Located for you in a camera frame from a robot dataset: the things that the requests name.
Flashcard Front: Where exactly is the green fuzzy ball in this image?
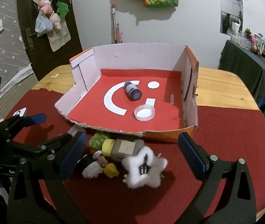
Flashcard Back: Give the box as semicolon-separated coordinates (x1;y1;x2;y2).
89;131;110;150

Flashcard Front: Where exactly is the black and white sock roll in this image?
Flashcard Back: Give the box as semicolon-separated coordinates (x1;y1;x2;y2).
74;154;103;179

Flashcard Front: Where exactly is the yellow bottle cap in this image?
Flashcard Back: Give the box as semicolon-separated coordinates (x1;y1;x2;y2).
102;139;115;157

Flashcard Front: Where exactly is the small blonde doll figurine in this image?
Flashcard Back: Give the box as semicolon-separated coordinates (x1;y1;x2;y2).
93;150;119;178

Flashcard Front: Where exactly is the grey square case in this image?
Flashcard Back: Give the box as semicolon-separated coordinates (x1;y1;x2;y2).
110;139;145;161

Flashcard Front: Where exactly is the white fluffy star plush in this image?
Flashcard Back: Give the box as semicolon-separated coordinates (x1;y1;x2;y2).
122;146;168;189

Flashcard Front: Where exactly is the small clear plastic box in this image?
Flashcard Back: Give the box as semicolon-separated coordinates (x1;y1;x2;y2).
68;125;86;137

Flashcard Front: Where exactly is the white square charger pad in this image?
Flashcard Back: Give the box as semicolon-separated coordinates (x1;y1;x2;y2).
13;107;27;117

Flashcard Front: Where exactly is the clear round plastic lid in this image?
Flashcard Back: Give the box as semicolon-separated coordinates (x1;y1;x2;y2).
133;104;155;122

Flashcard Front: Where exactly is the dark blue paint bottle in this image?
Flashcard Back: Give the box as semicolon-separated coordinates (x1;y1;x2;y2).
124;81;142;101

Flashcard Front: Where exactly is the red table cloth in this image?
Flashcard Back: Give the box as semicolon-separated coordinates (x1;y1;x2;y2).
14;88;265;223

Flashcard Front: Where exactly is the open cardboard box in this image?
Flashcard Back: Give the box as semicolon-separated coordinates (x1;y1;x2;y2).
55;43;199;142

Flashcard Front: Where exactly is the beige hanging cloth bag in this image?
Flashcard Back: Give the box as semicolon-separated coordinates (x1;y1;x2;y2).
47;20;71;52

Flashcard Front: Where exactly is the white plastic bag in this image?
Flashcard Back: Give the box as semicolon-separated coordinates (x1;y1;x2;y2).
35;11;53;37

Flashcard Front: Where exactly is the pink plush toy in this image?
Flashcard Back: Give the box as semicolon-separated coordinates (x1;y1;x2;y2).
39;0;61;30

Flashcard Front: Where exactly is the green plush toy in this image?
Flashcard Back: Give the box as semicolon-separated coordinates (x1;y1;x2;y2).
56;2;69;21

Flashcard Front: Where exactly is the dark green covered side table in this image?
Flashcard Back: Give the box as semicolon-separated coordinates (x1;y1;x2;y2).
218;40;265;100

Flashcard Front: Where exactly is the orange tipped metal pole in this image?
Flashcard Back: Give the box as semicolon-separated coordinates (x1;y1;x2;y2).
111;4;118;44

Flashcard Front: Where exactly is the door handle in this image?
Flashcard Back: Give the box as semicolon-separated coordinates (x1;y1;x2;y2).
25;27;37;52

